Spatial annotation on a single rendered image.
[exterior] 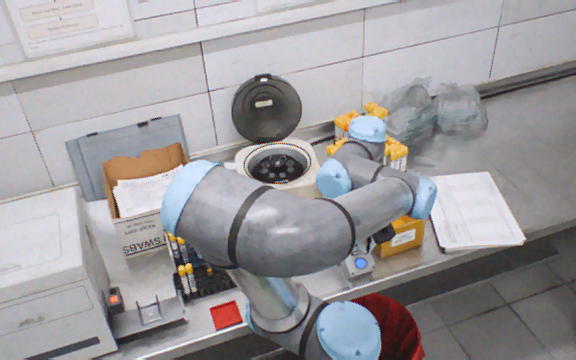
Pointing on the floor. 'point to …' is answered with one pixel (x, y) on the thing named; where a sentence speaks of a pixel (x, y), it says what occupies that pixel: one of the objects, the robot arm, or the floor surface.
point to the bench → (401, 283)
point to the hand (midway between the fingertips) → (366, 252)
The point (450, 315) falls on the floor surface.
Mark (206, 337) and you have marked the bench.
